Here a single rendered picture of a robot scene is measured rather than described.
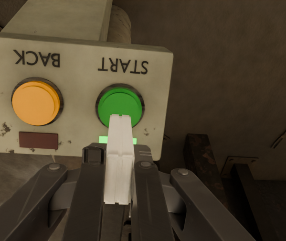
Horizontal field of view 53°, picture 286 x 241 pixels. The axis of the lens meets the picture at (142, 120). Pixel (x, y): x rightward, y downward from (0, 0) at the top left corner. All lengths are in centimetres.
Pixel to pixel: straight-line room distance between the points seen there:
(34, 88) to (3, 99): 4
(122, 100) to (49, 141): 8
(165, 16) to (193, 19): 8
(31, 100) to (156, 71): 11
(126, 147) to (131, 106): 11
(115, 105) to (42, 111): 6
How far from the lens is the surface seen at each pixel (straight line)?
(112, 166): 15
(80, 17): 37
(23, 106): 27
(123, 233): 153
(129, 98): 26
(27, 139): 30
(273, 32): 98
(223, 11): 90
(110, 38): 66
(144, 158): 17
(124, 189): 16
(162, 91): 27
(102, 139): 28
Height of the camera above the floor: 82
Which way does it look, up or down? 50 degrees down
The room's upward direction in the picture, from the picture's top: 177 degrees clockwise
